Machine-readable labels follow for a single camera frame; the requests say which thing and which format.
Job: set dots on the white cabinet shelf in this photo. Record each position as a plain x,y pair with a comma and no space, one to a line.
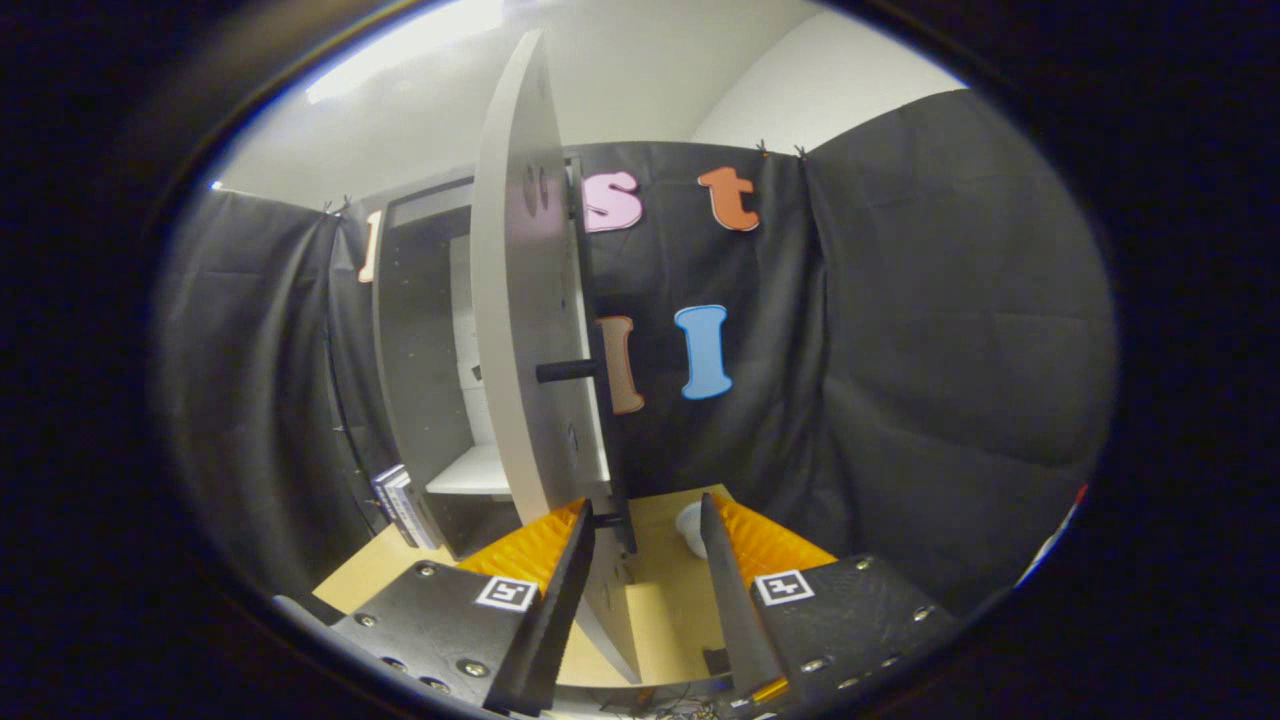
475,472

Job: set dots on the small white object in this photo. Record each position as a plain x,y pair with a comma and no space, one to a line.
690,525

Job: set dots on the white cabinet door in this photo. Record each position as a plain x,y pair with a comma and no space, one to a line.
520,300

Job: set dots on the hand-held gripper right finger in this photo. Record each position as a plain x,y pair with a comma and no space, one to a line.
745,630

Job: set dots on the dark grey cabinet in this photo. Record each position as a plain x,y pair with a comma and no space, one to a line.
420,350

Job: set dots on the black backdrop cloth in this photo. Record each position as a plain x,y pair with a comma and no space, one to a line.
900,350

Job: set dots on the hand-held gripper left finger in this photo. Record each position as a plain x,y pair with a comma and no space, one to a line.
545,630

